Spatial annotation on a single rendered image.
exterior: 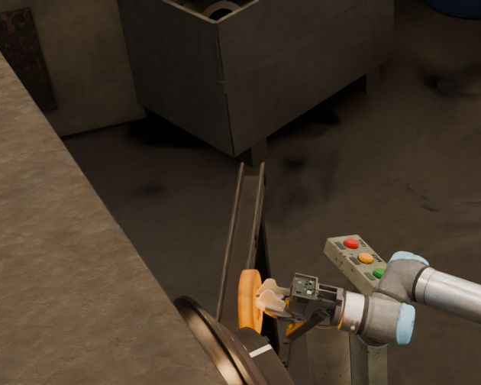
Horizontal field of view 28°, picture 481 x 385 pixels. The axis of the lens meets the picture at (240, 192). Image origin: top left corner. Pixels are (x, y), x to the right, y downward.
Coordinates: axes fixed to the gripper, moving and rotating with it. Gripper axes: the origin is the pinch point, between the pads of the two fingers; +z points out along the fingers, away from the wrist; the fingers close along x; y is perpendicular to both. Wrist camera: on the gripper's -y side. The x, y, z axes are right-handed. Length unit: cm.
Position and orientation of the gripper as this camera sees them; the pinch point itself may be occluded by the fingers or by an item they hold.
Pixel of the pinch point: (250, 297)
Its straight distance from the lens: 217.6
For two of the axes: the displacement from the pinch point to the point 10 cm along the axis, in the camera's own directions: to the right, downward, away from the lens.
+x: -1.3, 6.3, -7.7
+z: -9.8, -2.1, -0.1
